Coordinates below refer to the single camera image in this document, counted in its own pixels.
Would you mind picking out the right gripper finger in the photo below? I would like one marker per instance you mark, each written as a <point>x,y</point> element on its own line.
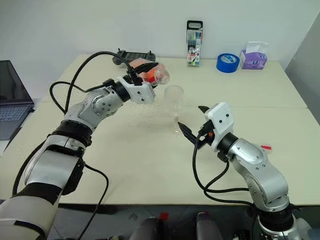
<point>203,109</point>
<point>188,132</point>

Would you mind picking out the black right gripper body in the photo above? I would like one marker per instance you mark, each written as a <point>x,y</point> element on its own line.
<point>208,141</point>

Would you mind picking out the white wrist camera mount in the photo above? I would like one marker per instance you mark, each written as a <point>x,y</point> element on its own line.
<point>222,117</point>
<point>140,93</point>

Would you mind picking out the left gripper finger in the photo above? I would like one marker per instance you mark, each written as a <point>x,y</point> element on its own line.
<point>147,67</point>
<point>153,85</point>

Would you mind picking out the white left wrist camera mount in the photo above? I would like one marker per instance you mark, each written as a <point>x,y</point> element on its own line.
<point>140,93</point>

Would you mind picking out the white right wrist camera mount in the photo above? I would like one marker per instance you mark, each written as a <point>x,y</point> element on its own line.
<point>222,117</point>

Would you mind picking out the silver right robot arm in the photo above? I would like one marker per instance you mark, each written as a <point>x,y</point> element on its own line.
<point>250,155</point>

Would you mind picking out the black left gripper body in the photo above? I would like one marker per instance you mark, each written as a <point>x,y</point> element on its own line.
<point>139,75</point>

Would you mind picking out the blue tape roll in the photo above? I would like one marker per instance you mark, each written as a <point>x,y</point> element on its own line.
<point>227,62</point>

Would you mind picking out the purple tissue box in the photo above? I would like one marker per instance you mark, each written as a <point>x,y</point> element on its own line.
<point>253,60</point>

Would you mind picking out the grey handheld remote controller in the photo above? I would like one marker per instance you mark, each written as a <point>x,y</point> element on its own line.
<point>140,55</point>

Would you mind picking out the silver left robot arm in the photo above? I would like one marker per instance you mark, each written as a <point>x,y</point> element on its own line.
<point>100,105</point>

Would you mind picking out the dark grey laptop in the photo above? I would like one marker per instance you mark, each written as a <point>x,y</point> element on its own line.
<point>12,100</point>

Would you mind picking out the clear plastic wine glass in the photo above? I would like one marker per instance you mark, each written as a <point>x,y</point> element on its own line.
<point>175,97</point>

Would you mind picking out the dark rounded shape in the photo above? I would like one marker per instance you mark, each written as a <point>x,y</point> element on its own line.
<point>147,228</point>

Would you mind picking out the orange red plastic bottle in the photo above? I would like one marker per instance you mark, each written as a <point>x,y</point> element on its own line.
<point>160,75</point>

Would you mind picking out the marker pen set case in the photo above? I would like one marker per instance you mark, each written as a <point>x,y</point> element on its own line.
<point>194,45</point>

